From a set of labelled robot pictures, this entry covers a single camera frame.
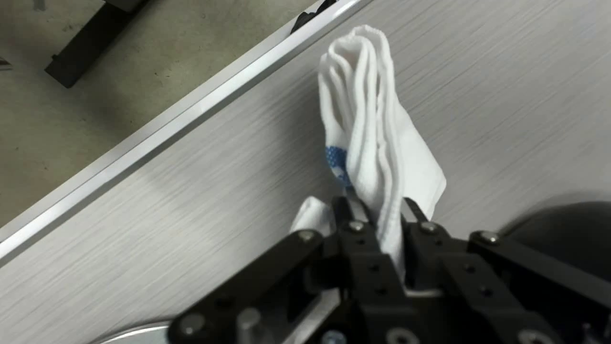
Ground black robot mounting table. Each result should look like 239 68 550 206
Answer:
46 0 151 88

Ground glass pot lid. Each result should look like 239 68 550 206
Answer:
92 321 170 344

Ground white cloth blue stripe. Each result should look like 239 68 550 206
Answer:
317 25 447 269

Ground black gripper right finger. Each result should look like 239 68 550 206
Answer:
403 208 611 344

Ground black cooking pot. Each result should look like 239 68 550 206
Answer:
502 200 611 281

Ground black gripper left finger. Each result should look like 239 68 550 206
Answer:
166 198 405 344

